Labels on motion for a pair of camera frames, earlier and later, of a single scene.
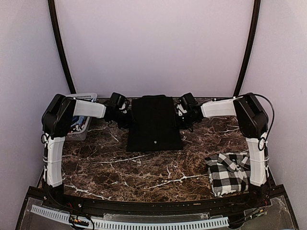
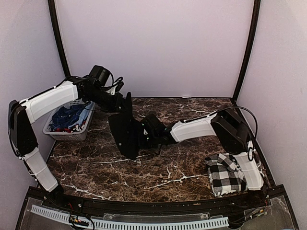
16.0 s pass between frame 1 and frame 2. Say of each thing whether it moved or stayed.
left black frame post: stayed
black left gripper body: moved
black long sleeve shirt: moved
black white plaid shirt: stayed
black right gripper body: moved
